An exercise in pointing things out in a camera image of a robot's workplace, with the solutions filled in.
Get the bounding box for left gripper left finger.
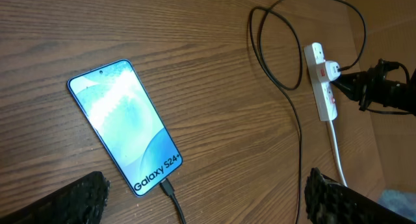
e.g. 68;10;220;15
1;171;110;224

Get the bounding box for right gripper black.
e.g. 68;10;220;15
331;59;415;116

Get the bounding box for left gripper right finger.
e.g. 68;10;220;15
304;168;415;224

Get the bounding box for smartphone with blue screen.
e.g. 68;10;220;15
68;59;183;197

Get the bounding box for white charger plug adapter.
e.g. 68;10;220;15
316;60;341;83

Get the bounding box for white power strip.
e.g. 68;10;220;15
304;42;337;121

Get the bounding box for white power strip cord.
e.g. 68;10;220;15
326;119;348;188

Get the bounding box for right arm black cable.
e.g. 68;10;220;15
363;62;413;116

